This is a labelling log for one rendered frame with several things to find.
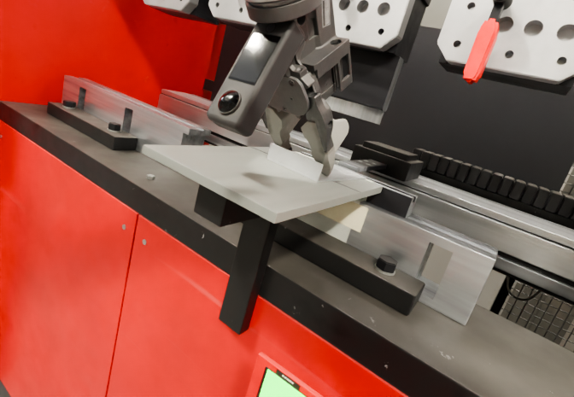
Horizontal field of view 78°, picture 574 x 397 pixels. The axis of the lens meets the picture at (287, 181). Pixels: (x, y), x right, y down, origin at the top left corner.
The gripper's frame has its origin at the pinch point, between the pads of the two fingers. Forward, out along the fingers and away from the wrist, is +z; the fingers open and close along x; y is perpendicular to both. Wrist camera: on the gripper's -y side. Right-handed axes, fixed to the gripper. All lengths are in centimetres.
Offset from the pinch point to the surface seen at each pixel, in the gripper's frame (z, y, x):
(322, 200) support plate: -4.2, -6.4, -8.6
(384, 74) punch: -3.8, 17.0, -1.9
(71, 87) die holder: 6, -3, 77
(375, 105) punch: -0.5, 14.2, -2.0
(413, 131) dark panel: 34, 51, 9
